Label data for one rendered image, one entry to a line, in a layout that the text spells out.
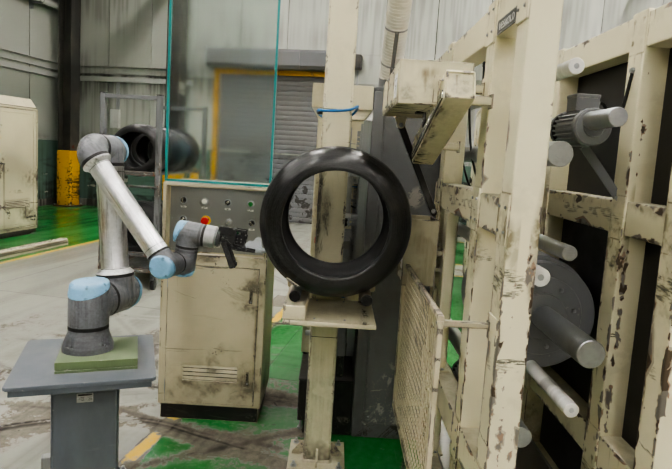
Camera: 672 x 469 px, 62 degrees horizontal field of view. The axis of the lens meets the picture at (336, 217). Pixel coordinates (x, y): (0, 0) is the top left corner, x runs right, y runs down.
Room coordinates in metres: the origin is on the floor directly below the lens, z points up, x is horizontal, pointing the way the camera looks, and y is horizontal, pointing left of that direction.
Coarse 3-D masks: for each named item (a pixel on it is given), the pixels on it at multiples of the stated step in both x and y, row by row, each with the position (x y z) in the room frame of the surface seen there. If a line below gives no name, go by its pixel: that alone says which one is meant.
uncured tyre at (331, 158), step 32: (320, 160) 2.11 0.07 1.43; (352, 160) 2.11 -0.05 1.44; (288, 192) 2.10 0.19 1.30; (384, 192) 2.10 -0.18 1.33; (288, 224) 2.39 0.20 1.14; (384, 224) 2.39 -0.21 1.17; (288, 256) 2.10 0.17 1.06; (384, 256) 2.10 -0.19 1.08; (320, 288) 2.11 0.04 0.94; (352, 288) 2.11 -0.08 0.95
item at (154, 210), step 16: (112, 96) 5.44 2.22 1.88; (128, 96) 5.42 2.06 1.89; (144, 96) 5.40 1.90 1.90; (160, 96) 5.38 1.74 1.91; (160, 112) 5.38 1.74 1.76; (128, 128) 5.53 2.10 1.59; (144, 128) 5.52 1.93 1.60; (160, 128) 5.38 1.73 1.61; (128, 144) 5.83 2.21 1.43; (144, 144) 6.23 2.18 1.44; (160, 144) 5.39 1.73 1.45; (128, 160) 5.81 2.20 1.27; (144, 160) 6.21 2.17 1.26; (160, 160) 5.40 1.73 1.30; (144, 176) 5.65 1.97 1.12; (160, 176) 5.41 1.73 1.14; (160, 192) 5.41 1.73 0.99; (144, 208) 5.49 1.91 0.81; (160, 208) 5.42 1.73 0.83; (160, 224) 5.49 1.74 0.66; (128, 240) 5.80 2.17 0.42; (144, 256) 5.40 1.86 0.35; (144, 272) 5.40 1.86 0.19
